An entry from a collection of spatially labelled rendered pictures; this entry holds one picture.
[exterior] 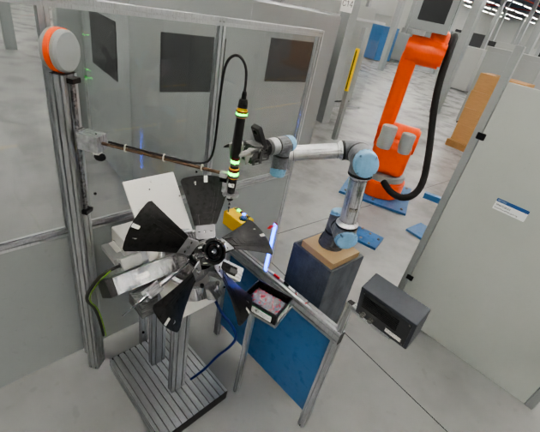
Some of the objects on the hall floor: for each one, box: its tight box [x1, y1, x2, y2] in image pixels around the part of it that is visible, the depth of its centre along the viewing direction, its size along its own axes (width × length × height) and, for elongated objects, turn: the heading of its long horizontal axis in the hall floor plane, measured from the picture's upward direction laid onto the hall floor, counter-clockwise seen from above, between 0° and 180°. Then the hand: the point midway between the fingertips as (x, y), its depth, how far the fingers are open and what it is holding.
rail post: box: [213, 253, 231, 335], centre depth 249 cm, size 4×4×78 cm
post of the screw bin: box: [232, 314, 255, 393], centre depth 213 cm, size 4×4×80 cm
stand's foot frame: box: [110, 329, 227, 432], centre depth 228 cm, size 62×46×8 cm
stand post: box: [148, 261, 166, 366], centre depth 207 cm, size 4×9×115 cm, turn 118°
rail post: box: [297, 340, 340, 428], centre depth 202 cm, size 4×4×78 cm
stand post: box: [168, 315, 190, 393], centre depth 201 cm, size 4×9×91 cm, turn 118°
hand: (232, 149), depth 141 cm, fingers open, 8 cm apart
